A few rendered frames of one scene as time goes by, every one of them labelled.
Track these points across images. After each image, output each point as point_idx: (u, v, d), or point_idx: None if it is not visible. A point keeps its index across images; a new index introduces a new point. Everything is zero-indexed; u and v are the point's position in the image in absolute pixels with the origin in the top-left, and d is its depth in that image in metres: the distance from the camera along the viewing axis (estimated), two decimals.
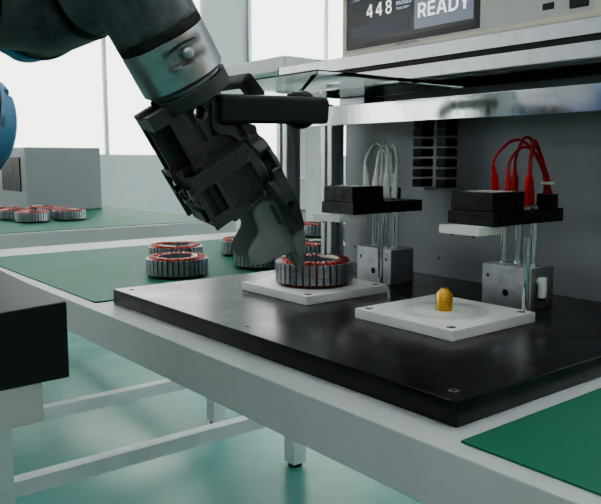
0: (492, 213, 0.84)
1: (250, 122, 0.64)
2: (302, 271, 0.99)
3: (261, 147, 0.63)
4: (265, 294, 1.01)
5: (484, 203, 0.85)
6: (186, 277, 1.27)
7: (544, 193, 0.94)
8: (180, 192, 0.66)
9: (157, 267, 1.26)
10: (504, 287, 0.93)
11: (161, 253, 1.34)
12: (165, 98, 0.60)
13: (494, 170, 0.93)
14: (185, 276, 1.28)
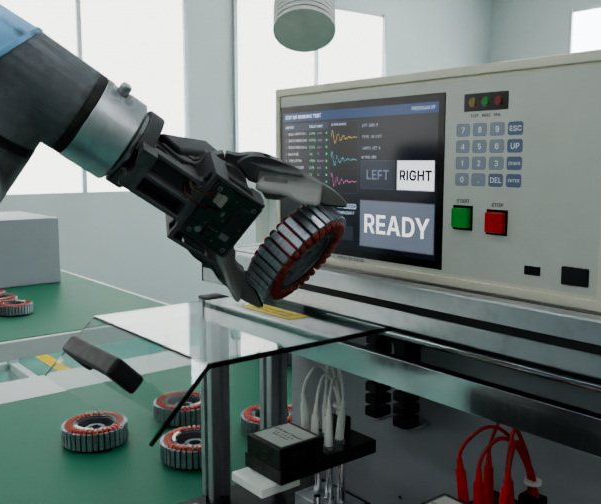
0: None
1: (191, 151, 0.66)
2: None
3: (219, 152, 0.66)
4: None
5: None
6: (343, 226, 0.72)
7: (528, 493, 0.69)
8: (201, 232, 0.61)
9: (312, 214, 0.67)
10: None
11: (252, 263, 0.70)
12: (135, 139, 0.59)
13: (460, 466, 0.69)
14: (334, 235, 0.72)
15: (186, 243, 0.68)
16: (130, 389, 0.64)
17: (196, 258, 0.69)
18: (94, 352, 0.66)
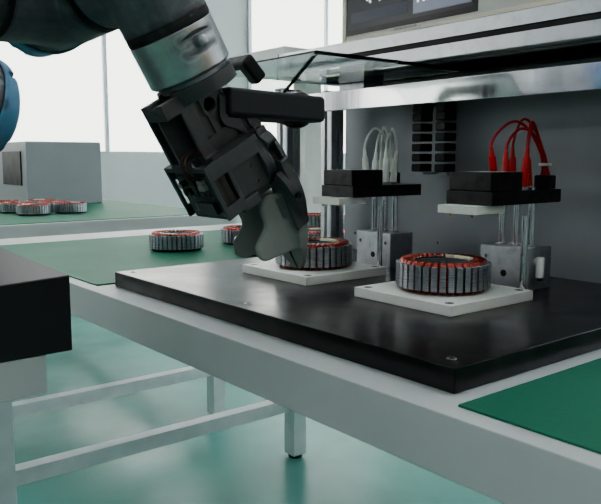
0: (490, 192, 0.85)
1: (255, 115, 0.65)
2: None
3: (269, 138, 0.64)
4: (265, 276, 1.02)
5: (482, 183, 0.86)
6: (484, 289, 0.84)
7: (541, 174, 0.95)
8: (185, 188, 0.65)
9: (454, 278, 0.81)
10: (502, 267, 0.94)
11: (406, 257, 0.86)
12: (176, 87, 0.60)
13: (492, 152, 0.94)
14: None
15: None
16: (257, 78, 0.89)
17: None
18: (228, 59, 0.91)
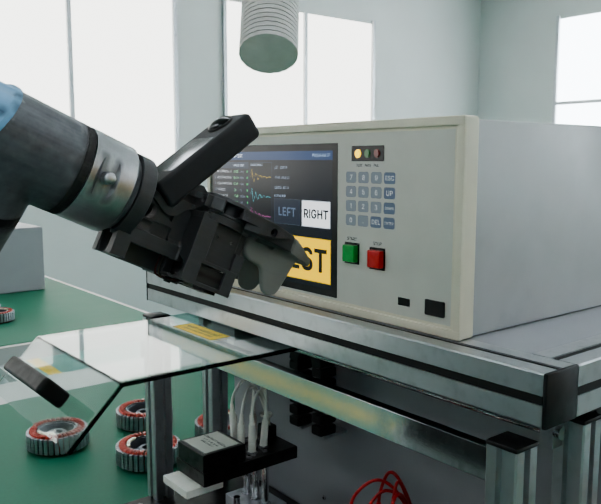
0: None
1: (196, 187, 0.61)
2: None
3: (220, 204, 0.61)
4: None
5: None
6: None
7: None
8: (172, 278, 0.65)
9: None
10: None
11: None
12: (112, 222, 0.58)
13: None
14: None
15: None
16: (57, 404, 0.73)
17: None
18: (28, 371, 0.75)
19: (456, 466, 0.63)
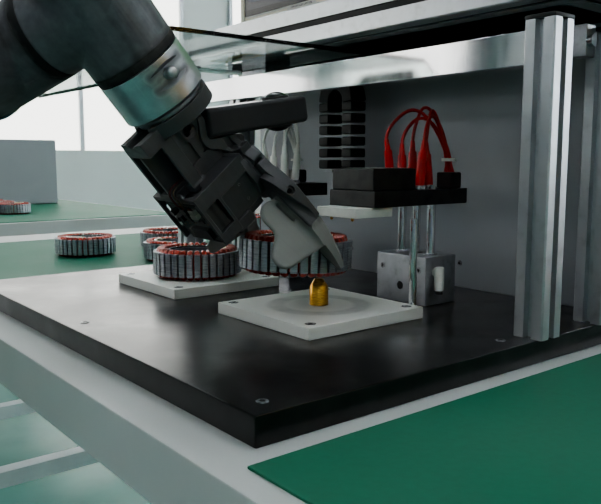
0: (372, 192, 0.73)
1: (237, 132, 0.63)
2: (178, 261, 0.88)
3: (254, 155, 0.63)
4: (138, 287, 0.89)
5: (365, 181, 0.74)
6: (340, 272, 0.69)
7: (445, 171, 0.82)
8: (178, 214, 0.64)
9: None
10: (399, 278, 0.81)
11: (252, 232, 0.72)
12: (153, 122, 0.58)
13: (387, 145, 0.81)
14: None
15: None
16: None
17: None
18: None
19: (494, 66, 0.66)
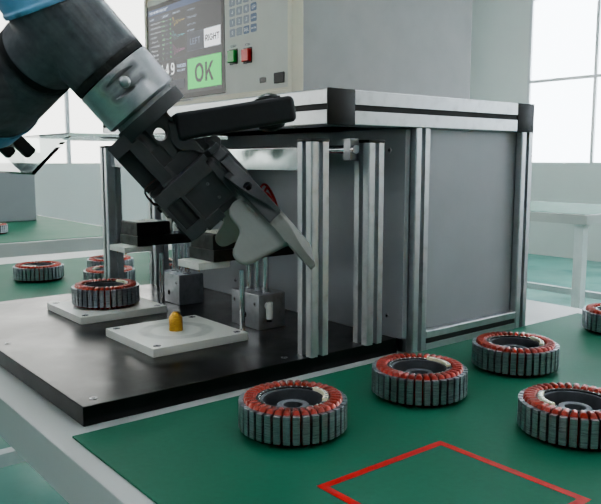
0: (212, 251, 1.03)
1: (210, 134, 0.66)
2: (88, 295, 1.18)
3: (220, 155, 0.65)
4: (59, 314, 1.19)
5: (208, 243, 1.04)
6: (321, 441, 0.70)
7: None
8: None
9: (270, 427, 0.69)
10: (244, 309, 1.11)
11: (258, 387, 0.76)
12: (121, 127, 0.65)
13: None
14: None
15: None
16: (27, 154, 1.06)
17: None
18: None
19: (285, 168, 0.96)
